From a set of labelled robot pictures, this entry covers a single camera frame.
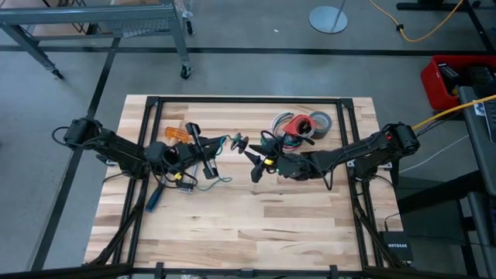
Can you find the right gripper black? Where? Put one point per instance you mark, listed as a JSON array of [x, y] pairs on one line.
[[290, 166]]

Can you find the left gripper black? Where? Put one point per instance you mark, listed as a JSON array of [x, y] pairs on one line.
[[186, 155]]

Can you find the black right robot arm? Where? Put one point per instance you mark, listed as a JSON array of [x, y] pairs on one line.
[[368, 145]]

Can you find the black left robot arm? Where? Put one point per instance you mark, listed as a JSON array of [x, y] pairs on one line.
[[116, 149]]

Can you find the orange-head wooden mallet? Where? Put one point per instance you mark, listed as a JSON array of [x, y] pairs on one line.
[[176, 133]]

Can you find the red tape dispenser with roll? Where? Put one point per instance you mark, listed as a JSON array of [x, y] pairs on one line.
[[296, 126]]

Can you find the round metal stand base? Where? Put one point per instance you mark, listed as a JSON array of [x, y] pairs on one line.
[[328, 20]]

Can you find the metal rolling cart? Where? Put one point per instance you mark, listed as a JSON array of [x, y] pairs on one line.
[[89, 14]]

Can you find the red plastic bin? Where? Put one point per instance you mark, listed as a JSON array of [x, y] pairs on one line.
[[430, 83]]

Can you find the black box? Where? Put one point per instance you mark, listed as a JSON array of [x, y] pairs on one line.
[[448, 77]]

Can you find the grey desk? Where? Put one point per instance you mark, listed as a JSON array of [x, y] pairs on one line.
[[478, 147]]

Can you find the black aluminium table frame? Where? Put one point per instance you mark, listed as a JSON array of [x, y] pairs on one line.
[[248, 100]]

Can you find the grey duct tape roll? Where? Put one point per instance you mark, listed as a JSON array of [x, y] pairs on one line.
[[323, 129]]

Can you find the black Netgear switch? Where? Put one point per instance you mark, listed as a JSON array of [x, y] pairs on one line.
[[397, 246]]

